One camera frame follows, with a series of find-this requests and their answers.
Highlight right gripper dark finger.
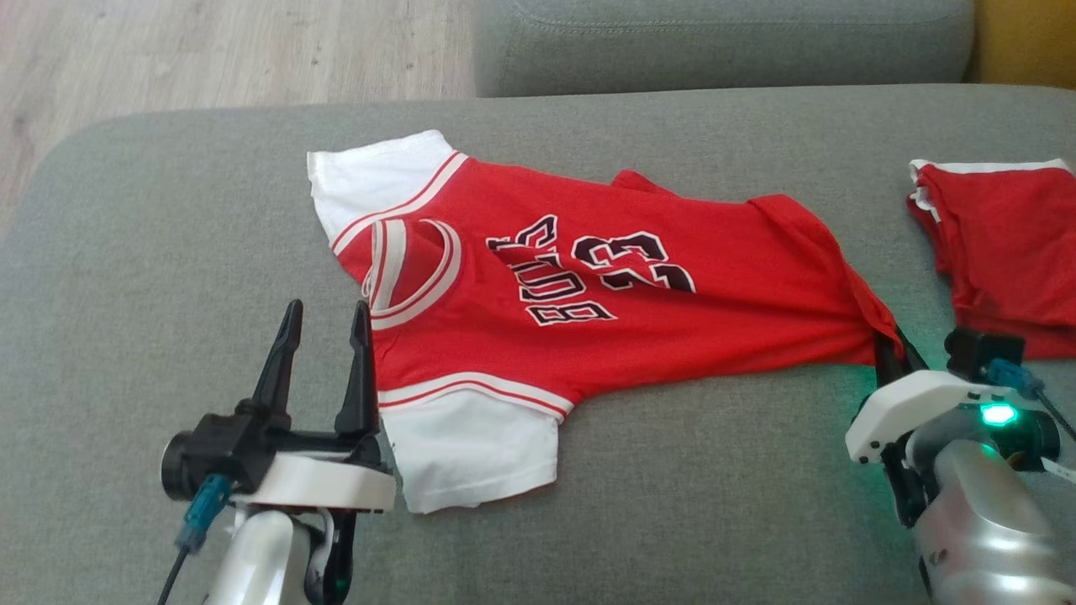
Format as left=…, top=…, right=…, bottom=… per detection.
left=873, top=331, right=905, bottom=392
left=894, top=324, right=931, bottom=378

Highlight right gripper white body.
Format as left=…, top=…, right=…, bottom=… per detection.
left=844, top=369, right=1063, bottom=529

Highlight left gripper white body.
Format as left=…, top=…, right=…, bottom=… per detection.
left=230, top=428, right=397, bottom=602

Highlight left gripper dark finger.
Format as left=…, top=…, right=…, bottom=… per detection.
left=334, top=300, right=382, bottom=434
left=236, top=299, right=304, bottom=430

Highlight red Bulls basketball shorts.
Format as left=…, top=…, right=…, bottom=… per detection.
left=905, top=157, right=1076, bottom=361

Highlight red Bulls basketball jersey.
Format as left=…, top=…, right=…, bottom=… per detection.
left=306, top=129, right=905, bottom=516

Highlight grey fabric sofa seat cushion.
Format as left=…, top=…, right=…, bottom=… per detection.
left=0, top=82, right=1076, bottom=605

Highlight yellow sofa back cushion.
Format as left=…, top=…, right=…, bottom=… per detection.
left=967, top=0, right=1076, bottom=89

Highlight grey fabric sofa side cushion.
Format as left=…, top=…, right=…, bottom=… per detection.
left=475, top=0, right=977, bottom=98

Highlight right camera cable blue plug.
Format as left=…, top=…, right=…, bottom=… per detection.
left=986, top=359, right=1076, bottom=444

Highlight camera cable blue plug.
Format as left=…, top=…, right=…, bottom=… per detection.
left=155, top=473, right=235, bottom=605
left=986, top=359, right=1076, bottom=444

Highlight left camera cable blue plug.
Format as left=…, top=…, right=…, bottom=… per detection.
left=155, top=473, right=235, bottom=605

